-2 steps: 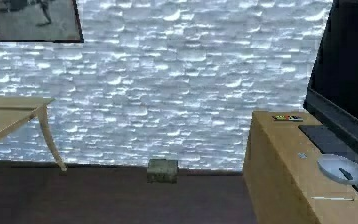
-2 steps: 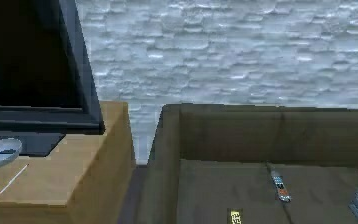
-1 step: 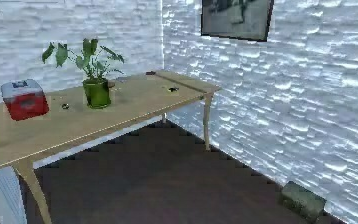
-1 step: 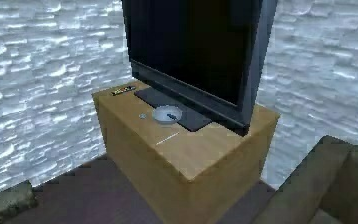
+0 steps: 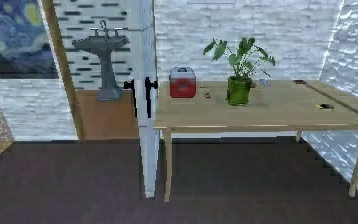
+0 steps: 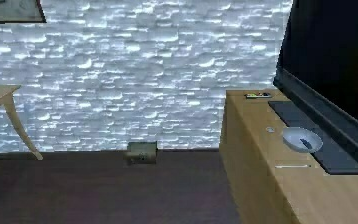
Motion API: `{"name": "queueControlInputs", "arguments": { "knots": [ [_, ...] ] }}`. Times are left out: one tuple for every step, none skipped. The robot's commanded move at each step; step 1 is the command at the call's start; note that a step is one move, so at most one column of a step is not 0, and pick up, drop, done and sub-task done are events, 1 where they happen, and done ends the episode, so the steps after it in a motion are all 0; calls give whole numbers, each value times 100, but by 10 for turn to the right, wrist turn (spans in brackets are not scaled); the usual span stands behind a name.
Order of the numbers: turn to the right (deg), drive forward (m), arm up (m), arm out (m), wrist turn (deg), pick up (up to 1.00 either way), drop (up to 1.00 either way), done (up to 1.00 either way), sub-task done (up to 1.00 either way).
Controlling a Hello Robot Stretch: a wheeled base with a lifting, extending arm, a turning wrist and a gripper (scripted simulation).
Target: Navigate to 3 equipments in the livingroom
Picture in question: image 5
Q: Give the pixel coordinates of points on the blue swirly framed painting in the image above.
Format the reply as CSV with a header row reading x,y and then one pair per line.
x,y
17,40

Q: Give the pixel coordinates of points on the black and yellow tool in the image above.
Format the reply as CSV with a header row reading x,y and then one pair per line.
x,y
325,106

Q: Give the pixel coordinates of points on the light wooden table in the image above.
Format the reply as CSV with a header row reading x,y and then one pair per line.
x,y
253,113

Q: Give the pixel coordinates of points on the white room door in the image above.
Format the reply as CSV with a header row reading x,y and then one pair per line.
x,y
146,100

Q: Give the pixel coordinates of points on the green potted house plant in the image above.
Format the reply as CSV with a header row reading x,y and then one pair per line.
x,y
238,76

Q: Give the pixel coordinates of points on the red box with grey lid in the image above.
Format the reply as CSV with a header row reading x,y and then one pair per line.
x,y
182,83

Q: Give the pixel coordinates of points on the grey pedestal sink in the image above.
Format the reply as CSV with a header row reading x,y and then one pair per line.
x,y
104,53

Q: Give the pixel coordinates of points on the small dark flat object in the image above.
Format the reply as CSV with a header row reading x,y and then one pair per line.
x,y
299,81

